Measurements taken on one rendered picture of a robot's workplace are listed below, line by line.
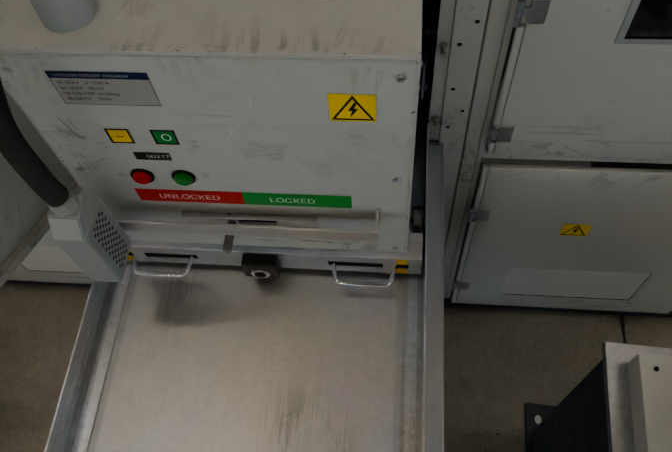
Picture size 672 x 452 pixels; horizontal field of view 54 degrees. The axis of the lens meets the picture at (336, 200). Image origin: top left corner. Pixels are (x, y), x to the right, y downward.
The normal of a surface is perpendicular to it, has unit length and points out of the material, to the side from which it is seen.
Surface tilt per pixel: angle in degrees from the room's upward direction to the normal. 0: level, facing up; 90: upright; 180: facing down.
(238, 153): 90
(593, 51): 90
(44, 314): 0
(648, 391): 3
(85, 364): 90
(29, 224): 90
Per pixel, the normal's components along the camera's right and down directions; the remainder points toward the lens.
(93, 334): 1.00, 0.04
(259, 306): -0.06, -0.50
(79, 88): -0.07, 0.86
